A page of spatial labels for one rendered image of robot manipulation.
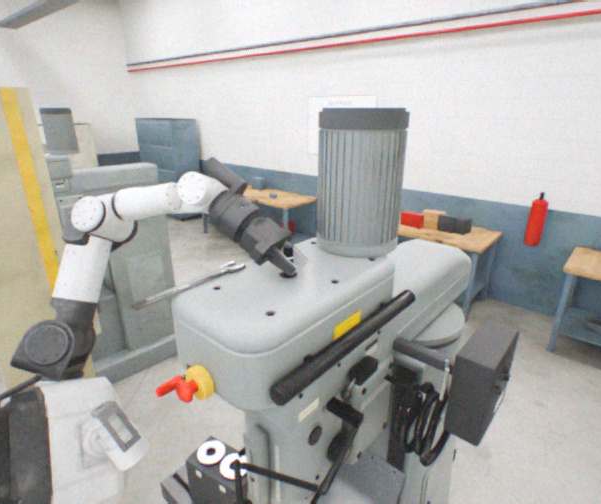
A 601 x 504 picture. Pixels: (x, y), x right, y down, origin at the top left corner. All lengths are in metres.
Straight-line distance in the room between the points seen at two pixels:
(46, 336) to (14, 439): 0.18
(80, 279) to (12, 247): 1.40
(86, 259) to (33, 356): 0.21
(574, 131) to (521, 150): 0.48
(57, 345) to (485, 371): 0.85
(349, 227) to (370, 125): 0.22
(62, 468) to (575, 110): 4.66
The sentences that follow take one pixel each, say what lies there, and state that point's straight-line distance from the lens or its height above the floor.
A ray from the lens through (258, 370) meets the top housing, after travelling 0.62.
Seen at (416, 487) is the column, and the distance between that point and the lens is 1.52.
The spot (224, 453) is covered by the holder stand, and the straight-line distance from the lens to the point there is 1.43.
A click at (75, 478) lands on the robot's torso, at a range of 0.93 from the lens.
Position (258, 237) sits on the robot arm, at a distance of 0.74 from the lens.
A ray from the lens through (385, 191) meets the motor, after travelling 0.85.
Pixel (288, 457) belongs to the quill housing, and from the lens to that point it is 0.93.
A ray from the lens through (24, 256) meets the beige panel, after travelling 2.35.
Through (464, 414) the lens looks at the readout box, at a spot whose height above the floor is 1.59.
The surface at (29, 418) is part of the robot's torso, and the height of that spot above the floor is 1.68.
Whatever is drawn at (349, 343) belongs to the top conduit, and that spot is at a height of 1.80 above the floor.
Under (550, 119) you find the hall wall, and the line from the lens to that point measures 4.78.
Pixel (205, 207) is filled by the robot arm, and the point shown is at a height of 2.02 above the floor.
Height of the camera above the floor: 2.21
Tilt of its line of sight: 21 degrees down
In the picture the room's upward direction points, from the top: straight up
